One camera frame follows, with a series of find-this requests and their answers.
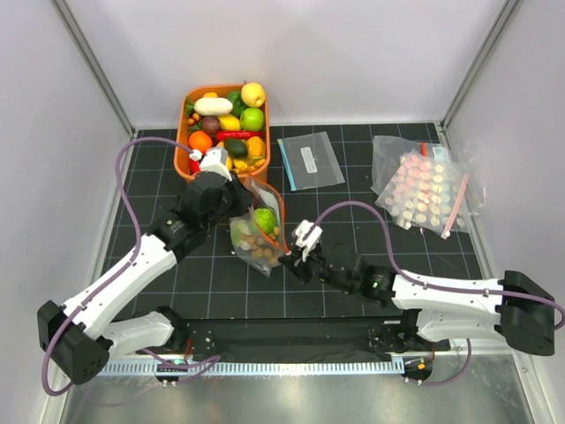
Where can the brown toy longan bunch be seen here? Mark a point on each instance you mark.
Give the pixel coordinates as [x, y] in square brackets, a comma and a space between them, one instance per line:
[258, 250]

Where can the toy cauliflower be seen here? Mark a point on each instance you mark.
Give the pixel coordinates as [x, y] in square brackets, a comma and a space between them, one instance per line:
[238, 234]

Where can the right aluminium frame post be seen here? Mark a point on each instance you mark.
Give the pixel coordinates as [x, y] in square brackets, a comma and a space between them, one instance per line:
[488, 46]

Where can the clear crumpled plastic bag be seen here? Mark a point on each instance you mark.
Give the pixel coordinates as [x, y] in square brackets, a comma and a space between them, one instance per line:
[387, 152]

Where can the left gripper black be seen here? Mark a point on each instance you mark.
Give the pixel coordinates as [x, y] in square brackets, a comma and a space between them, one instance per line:
[243, 197]

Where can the dark purple toy onion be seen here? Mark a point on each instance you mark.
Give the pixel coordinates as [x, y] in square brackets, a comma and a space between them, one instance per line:
[210, 125]

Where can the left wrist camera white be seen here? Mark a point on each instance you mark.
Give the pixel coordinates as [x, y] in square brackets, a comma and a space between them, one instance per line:
[213, 160]

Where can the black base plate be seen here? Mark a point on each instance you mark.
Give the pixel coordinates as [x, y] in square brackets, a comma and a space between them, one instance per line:
[300, 340]

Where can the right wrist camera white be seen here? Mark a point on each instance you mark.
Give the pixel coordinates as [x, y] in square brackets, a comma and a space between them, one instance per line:
[306, 237]

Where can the yellow toy pear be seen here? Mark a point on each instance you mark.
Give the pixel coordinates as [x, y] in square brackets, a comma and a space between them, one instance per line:
[253, 94]

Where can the left aluminium frame post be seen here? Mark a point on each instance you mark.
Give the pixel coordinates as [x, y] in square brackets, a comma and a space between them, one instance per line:
[74, 30]

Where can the white toy radish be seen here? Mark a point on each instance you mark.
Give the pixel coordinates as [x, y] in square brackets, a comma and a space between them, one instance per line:
[213, 106]

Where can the green toy apple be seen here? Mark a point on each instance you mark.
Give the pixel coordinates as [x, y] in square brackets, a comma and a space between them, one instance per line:
[252, 119]

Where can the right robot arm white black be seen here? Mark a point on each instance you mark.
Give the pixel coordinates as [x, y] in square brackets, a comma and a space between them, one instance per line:
[512, 309]

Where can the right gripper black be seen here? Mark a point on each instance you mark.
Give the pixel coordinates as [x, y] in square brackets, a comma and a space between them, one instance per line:
[297, 265]

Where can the red toy chili pepper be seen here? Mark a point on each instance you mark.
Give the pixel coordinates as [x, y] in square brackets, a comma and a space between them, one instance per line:
[239, 135]

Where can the aluminium frame rail front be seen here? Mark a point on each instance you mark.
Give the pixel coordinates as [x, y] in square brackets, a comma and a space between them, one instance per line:
[172, 365]

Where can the orange zipper clear bag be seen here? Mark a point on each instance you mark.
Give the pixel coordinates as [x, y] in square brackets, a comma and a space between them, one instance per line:
[266, 197]

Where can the yellow toy lemon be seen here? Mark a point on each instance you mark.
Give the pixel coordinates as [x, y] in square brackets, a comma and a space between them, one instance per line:
[229, 122]

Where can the polka dot zip bag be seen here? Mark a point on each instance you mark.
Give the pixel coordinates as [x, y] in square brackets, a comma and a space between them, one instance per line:
[425, 192]

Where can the blue zipper clear bag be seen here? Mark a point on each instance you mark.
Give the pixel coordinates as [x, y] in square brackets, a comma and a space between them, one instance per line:
[310, 161]

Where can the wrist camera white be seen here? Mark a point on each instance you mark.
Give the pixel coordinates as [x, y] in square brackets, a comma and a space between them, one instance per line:
[306, 237]
[213, 160]

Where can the orange plastic basket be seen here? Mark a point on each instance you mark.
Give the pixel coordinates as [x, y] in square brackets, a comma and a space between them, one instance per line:
[181, 156]

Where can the aluminium frame post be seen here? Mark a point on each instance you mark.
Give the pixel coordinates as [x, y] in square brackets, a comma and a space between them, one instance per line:
[488, 46]
[74, 30]

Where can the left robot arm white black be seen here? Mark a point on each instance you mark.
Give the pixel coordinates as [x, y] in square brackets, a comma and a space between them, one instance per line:
[83, 334]

